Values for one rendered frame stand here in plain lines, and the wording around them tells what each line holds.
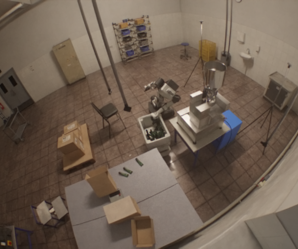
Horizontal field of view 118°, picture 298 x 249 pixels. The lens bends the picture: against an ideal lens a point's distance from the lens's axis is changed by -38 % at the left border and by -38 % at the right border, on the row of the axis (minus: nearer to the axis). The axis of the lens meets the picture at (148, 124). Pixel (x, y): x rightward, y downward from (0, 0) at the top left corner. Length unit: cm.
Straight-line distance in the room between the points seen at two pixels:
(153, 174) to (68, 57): 560
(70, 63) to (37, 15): 268
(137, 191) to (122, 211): 41
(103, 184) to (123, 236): 70
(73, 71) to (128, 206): 586
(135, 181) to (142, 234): 73
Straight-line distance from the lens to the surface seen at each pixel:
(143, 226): 176
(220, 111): 206
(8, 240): 360
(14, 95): 817
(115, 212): 172
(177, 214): 185
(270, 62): 529
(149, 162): 207
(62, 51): 640
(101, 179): 184
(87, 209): 217
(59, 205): 322
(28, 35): 700
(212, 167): 291
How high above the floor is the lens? 259
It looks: 48 degrees down
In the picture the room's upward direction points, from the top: 13 degrees counter-clockwise
